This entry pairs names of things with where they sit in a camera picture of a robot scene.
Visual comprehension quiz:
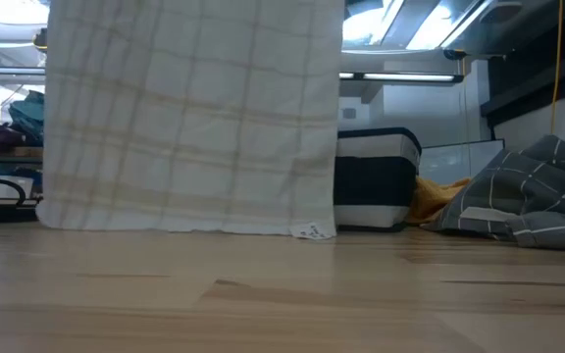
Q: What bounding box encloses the yellow black ceiling cable reel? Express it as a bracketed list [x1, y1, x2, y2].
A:
[30, 27, 49, 54]

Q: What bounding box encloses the white checked towel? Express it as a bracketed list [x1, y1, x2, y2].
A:
[35, 0, 346, 241]

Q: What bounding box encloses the glass partition panel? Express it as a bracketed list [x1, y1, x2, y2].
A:
[417, 138, 506, 187]

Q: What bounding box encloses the dark purple bag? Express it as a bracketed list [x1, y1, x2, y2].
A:
[0, 122, 25, 152]

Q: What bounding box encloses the orange towel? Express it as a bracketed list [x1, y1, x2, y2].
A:
[403, 175, 474, 227]

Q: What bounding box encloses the wooden workbench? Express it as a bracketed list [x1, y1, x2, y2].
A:
[0, 145, 44, 222]

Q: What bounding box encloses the navy white striped fabric basket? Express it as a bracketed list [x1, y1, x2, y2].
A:
[334, 126, 423, 233]

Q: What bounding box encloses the black hose loop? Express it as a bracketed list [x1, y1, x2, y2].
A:
[0, 175, 28, 211]

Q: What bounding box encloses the long ceiling light bar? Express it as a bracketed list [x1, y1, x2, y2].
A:
[0, 66, 465, 84]

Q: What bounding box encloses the grey checked towel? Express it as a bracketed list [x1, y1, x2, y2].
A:
[420, 134, 565, 254]

